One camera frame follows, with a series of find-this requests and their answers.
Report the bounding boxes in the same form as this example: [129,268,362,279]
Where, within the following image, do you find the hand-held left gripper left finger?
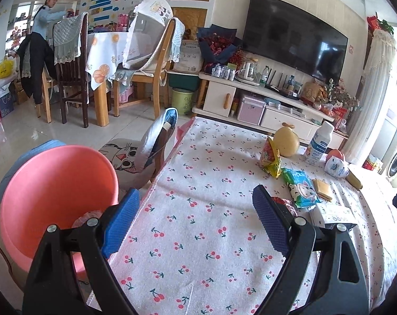
[23,188,140,315]

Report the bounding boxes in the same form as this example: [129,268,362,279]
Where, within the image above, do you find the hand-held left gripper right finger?
[252,185,370,315]

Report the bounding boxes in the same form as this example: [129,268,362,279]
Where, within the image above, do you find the clear red wrapper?
[72,211,104,228]

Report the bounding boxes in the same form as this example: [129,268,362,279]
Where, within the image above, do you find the green wet wipes packet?
[281,167,322,209]

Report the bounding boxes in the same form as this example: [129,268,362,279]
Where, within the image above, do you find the red yellow snack packet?
[259,137,282,178]

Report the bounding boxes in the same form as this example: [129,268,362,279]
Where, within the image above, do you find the white cardboard box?
[308,203,358,228]

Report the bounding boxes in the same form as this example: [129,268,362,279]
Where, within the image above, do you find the white blue packet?
[325,157,350,178]

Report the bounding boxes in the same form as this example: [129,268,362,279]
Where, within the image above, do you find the pink plastic basin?
[0,145,120,279]

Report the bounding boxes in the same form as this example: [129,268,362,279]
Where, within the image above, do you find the red bag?
[363,157,383,173]

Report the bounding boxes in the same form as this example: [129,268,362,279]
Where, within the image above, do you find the yellow banana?
[346,172,363,189]

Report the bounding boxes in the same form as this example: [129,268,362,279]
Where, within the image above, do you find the cherry print tablecloth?
[87,116,397,315]

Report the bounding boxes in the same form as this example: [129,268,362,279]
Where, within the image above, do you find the cat print seat cushion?
[98,138,159,191]

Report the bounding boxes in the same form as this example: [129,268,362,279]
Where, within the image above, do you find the yellow pear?
[273,122,300,157]

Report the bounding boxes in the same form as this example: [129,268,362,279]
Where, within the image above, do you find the red apple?
[326,149,347,165]

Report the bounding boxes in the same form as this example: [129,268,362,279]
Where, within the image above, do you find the white milk bottle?
[304,121,335,166]

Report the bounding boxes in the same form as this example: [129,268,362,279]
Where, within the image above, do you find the pink metal case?
[236,93,266,126]

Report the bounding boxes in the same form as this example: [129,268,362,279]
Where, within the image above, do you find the blue grey stool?
[0,139,68,201]

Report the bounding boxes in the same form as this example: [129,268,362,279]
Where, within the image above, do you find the lace covered standing air conditioner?
[343,28,397,165]

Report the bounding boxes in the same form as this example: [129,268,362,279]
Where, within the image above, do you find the wooden dining table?
[93,85,122,127]

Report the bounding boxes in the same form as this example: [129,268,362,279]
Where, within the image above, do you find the bag of oranges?
[317,103,335,117]

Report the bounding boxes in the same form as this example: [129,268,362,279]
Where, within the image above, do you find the dried flower bunch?
[326,79,361,112]

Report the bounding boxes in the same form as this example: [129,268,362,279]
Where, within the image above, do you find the black tray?
[272,85,301,101]

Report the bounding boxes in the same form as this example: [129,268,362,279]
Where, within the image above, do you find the pink stool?
[120,85,135,104]

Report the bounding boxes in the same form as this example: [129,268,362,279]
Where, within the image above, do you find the white television cabinet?
[192,72,348,151]

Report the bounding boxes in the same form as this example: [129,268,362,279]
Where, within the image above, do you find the brown gift bag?
[300,81,320,106]

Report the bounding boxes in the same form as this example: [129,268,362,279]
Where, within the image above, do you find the black router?
[266,70,289,92]

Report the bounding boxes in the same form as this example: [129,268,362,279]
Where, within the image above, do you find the green waste bin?
[171,87,195,115]

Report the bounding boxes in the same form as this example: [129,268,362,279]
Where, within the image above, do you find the wooden chair with jacket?
[34,66,59,123]

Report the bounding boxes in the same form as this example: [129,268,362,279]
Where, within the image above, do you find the light wooden chair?
[129,18,177,118]

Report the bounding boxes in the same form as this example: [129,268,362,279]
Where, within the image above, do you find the dark wooden chair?
[52,12,90,128]

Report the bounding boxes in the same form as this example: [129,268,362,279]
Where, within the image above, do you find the glass electric kettle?
[236,58,261,86]

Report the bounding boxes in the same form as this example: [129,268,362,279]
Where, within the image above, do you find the silver wrapped small items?
[212,64,236,81]

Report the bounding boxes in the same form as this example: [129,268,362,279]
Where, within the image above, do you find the dark green box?
[169,72,200,91]

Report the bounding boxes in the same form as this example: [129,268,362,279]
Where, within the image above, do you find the dark blue gift bag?
[0,90,15,119]

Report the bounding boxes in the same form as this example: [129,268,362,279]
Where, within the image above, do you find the orange print tablecloth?
[86,31,136,91]

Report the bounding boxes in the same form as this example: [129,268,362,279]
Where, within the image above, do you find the black jacket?
[17,33,58,106]

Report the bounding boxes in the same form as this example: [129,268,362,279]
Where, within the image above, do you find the white printed sack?
[177,39,204,74]

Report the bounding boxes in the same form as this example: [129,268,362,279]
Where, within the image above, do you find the bouquet in dark blue wrap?
[197,24,243,68]

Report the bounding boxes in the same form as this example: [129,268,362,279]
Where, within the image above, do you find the black television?
[242,0,349,86]

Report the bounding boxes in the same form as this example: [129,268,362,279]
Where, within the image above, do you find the grey lace chair cover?
[53,12,85,65]

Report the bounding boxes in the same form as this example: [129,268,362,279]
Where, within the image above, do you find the yellow plastic bag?
[0,56,17,79]

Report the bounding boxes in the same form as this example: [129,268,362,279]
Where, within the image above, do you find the white mesh food cover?
[122,0,174,71]

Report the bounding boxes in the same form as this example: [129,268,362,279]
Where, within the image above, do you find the blue green lace chair cover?
[170,18,186,64]

